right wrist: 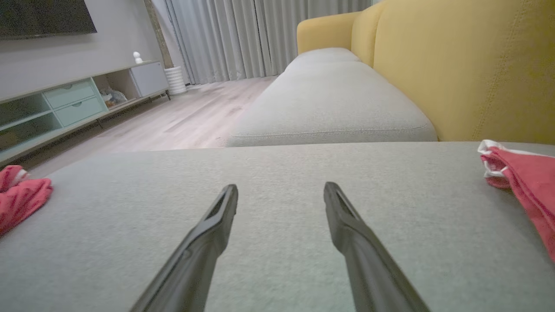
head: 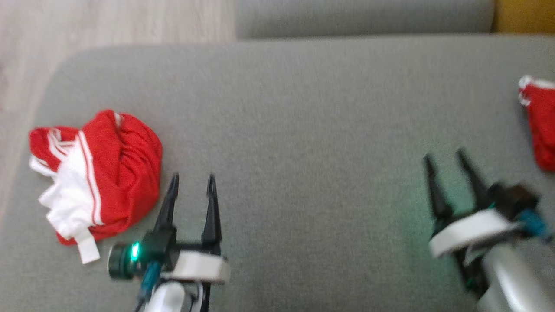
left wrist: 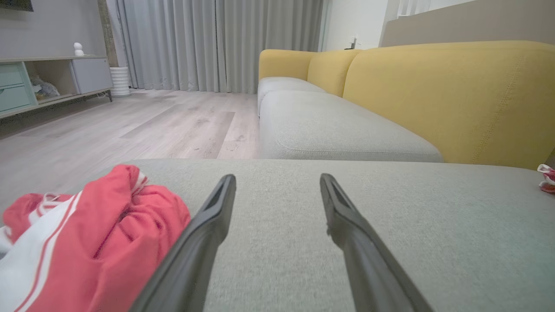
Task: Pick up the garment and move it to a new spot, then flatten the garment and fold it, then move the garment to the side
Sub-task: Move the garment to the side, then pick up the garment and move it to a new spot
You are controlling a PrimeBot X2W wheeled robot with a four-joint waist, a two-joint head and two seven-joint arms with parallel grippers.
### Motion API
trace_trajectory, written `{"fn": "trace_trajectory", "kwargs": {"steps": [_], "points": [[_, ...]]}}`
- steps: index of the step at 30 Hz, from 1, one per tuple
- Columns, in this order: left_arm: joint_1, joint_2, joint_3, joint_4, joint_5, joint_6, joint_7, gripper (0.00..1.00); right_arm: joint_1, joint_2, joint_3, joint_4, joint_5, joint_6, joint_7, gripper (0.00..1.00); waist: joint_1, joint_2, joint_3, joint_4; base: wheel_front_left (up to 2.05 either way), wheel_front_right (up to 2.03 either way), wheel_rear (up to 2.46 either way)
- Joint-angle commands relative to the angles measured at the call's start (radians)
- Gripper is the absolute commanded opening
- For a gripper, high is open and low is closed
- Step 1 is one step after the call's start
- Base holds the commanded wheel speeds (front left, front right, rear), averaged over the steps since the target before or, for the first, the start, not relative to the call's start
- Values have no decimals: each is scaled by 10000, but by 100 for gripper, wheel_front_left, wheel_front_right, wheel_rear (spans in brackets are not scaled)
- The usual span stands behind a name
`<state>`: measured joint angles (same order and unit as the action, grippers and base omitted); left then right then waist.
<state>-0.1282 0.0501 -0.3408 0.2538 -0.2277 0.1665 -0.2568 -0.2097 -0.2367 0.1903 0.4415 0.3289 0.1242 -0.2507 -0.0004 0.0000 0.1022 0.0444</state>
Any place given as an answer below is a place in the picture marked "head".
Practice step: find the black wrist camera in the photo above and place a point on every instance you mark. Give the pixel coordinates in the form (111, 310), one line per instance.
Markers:
(520, 208)
(123, 260)

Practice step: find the red shirt white sleeves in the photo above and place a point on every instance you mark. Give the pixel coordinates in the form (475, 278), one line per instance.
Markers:
(125, 173)

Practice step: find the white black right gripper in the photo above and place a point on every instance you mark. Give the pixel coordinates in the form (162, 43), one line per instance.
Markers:
(472, 232)

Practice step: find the large grey sofa seat cushion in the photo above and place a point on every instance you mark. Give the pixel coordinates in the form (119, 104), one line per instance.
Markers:
(303, 130)

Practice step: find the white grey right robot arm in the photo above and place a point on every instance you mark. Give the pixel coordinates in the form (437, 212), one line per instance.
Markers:
(511, 277)

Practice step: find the small grey sofa cushion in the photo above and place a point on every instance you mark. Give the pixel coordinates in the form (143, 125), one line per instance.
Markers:
(364, 17)

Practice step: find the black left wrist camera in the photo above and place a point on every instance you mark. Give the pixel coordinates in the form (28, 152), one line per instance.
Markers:
(123, 260)

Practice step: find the yellow cushion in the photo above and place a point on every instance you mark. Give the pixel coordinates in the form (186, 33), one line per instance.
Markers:
(524, 15)

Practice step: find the red mesh shorts white stripe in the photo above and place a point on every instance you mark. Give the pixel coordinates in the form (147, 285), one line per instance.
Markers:
(544, 125)

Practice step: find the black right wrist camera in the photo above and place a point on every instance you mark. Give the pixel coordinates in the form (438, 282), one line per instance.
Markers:
(520, 208)

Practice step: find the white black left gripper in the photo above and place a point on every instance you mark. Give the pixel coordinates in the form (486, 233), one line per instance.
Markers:
(199, 266)

